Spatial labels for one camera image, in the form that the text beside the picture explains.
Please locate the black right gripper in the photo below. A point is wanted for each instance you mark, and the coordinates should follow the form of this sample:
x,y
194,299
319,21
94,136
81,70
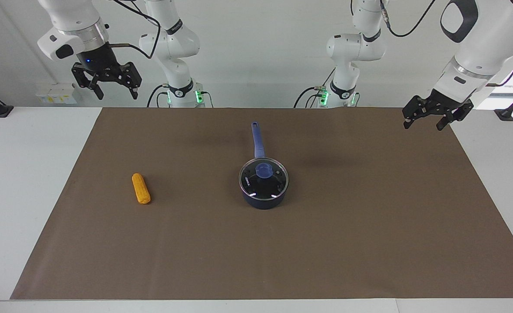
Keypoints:
x,y
95,61

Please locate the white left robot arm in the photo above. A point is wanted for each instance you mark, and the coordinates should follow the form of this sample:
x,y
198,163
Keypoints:
x,y
478,48

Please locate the yellow corn cob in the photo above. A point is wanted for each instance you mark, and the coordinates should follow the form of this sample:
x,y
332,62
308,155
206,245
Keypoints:
x,y
141,189

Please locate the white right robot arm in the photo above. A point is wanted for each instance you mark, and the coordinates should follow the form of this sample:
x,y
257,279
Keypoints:
x,y
173,43

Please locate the white wall socket boxes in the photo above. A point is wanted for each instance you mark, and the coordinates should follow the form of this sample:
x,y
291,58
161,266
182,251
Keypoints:
x,y
56,94

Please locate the brown table mat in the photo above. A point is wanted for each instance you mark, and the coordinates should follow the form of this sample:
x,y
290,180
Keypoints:
x,y
326,239

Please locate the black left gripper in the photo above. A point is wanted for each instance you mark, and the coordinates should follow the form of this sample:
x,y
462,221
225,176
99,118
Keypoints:
x,y
443,104

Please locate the glass lid blue knob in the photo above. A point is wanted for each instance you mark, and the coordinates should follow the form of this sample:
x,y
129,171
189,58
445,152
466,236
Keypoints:
x,y
264,170

